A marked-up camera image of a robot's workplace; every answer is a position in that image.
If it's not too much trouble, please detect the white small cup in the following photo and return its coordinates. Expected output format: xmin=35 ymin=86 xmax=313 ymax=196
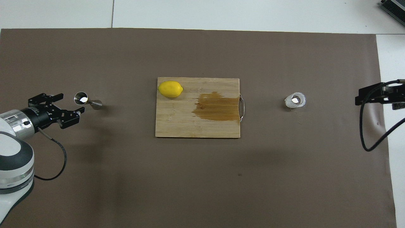
xmin=284 ymin=92 xmax=307 ymax=109

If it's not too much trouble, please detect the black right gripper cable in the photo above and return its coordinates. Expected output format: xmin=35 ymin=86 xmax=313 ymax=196
xmin=359 ymin=80 xmax=405 ymax=152

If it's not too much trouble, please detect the steel double jigger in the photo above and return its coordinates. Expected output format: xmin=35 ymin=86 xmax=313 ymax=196
xmin=74 ymin=92 xmax=103 ymax=110

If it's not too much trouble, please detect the brown paper table mat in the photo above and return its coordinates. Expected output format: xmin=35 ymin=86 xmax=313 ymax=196
xmin=0 ymin=28 xmax=397 ymax=228

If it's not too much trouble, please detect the yellow lemon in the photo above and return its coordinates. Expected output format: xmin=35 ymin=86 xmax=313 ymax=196
xmin=158 ymin=81 xmax=184 ymax=98

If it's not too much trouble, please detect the grey metal device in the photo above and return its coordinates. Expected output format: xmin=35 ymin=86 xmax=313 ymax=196
xmin=378 ymin=0 xmax=405 ymax=26

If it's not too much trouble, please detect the wooden cutting board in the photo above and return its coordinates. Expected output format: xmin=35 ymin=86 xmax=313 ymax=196
xmin=155 ymin=77 xmax=246 ymax=139

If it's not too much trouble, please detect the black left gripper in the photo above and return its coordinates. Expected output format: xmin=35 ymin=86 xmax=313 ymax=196
xmin=21 ymin=93 xmax=85 ymax=130

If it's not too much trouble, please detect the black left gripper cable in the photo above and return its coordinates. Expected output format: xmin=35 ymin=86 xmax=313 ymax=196
xmin=33 ymin=128 xmax=67 ymax=181

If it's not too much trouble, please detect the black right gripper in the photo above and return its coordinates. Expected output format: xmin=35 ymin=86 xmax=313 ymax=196
xmin=355 ymin=79 xmax=405 ymax=111

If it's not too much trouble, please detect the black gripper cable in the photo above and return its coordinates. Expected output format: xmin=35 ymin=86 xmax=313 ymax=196
xmin=33 ymin=128 xmax=67 ymax=181
xmin=359 ymin=80 xmax=405 ymax=152

